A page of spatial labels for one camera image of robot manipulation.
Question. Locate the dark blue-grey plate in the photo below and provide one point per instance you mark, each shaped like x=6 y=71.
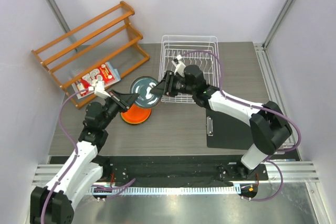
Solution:
x=143 y=86

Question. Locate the lime green plate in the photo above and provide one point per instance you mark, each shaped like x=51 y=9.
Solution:
x=132 y=122

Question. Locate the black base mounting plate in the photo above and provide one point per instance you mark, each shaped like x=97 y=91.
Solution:
x=186 y=171

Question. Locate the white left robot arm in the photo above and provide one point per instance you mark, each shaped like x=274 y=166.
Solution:
x=57 y=201

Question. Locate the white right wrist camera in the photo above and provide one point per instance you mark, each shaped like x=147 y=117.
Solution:
x=179 y=65

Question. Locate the orange wooden shelf rack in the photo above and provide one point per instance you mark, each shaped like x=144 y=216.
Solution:
x=109 y=37

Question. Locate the white slotted cable duct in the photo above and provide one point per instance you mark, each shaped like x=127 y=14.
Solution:
x=147 y=191

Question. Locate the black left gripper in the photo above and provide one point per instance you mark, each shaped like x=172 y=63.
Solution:
x=123 y=100

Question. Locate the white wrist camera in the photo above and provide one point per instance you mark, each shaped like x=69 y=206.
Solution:
x=179 y=65
x=97 y=87

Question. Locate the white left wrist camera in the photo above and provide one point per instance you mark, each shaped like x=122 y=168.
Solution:
x=97 y=87

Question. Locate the orange plate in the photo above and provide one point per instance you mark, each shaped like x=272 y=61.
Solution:
x=136 y=113

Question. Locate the white wire dish rack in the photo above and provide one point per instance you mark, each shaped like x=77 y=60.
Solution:
x=197 y=51

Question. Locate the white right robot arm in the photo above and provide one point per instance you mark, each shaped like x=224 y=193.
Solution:
x=269 y=127

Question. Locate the black clipboard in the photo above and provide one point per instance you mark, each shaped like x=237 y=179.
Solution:
x=226 y=132

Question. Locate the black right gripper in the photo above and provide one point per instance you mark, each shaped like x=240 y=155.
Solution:
x=166 y=85

